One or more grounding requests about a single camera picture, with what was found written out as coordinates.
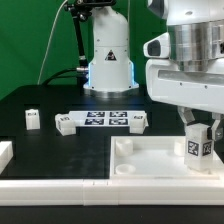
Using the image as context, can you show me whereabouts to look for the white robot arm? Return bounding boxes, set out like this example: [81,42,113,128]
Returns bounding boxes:
[143,0,224,140]

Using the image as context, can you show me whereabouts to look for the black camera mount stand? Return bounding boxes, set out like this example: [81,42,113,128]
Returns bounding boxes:
[64,0,118,86]

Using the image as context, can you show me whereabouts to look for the white square table top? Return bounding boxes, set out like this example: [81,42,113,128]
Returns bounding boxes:
[110,136,224,179]

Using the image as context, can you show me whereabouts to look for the white marker base plate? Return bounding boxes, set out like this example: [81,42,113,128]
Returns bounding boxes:
[69,110,148,127]

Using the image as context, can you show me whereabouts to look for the grey cable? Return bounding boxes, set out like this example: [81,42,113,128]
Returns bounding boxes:
[37,0,69,86]

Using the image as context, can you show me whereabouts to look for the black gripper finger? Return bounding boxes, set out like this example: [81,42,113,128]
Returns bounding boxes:
[178,107,195,126]
[207,113,224,140]

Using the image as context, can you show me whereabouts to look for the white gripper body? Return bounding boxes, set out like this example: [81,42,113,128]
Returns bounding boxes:
[146,58,224,114]

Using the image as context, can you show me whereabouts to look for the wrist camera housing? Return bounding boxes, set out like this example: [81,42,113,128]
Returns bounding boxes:
[143,33,170,59]

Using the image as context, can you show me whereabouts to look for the white obstacle fence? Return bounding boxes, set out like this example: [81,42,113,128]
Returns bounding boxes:
[0,139,224,207]

